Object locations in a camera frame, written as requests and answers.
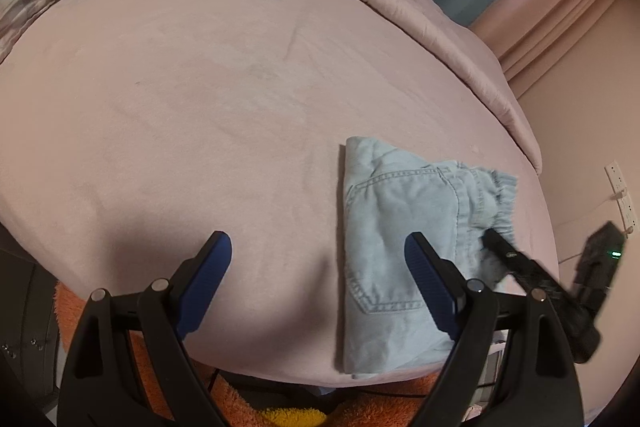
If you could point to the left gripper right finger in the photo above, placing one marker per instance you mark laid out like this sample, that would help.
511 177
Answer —
537 383

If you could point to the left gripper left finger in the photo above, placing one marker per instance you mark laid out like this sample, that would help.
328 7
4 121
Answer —
101 384

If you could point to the light blue denim pants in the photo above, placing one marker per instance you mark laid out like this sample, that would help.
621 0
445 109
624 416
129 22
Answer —
390 193

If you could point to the orange fluffy rug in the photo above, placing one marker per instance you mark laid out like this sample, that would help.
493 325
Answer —
248 401

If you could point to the pink bed sheet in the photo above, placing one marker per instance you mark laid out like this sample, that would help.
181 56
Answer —
133 129

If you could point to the white wall socket strip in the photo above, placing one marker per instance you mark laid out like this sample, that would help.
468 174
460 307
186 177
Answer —
623 198

